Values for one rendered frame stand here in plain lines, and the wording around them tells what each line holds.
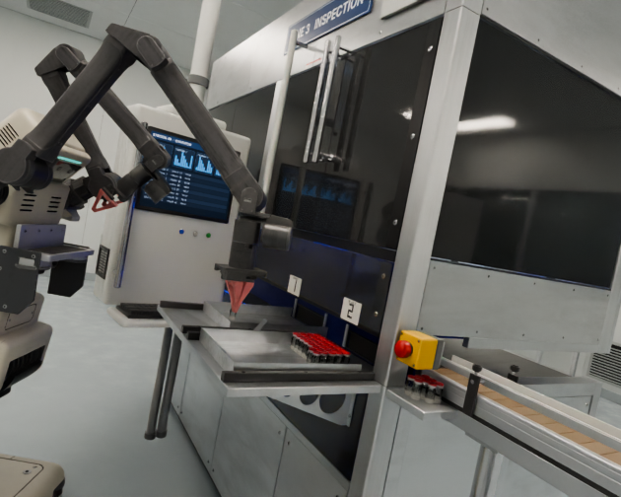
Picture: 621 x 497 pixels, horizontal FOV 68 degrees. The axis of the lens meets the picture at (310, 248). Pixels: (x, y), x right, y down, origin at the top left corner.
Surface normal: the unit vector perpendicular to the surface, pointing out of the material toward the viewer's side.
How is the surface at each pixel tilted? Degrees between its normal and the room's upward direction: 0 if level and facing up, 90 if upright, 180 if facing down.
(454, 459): 90
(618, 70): 90
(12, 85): 90
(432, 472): 90
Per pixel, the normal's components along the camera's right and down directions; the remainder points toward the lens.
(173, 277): 0.63, 0.16
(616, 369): -0.85, -0.14
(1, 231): 0.02, 0.06
